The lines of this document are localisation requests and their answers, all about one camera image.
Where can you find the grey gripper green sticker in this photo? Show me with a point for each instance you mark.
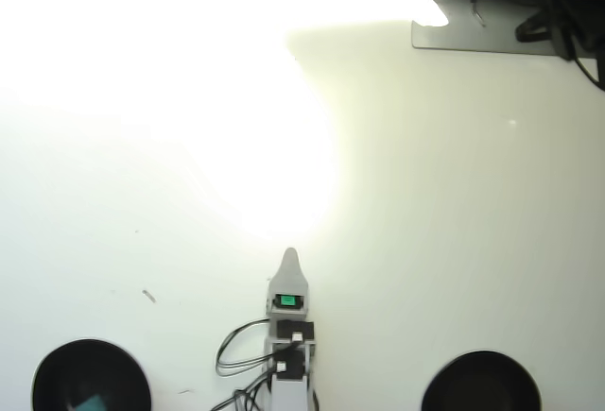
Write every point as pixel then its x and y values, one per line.
pixel 275 311

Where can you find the blue cube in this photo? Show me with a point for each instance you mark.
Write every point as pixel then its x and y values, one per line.
pixel 91 404

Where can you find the black bowl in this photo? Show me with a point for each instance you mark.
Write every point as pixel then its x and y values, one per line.
pixel 482 382
pixel 90 368

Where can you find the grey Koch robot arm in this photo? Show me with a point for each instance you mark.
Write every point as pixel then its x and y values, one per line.
pixel 289 394

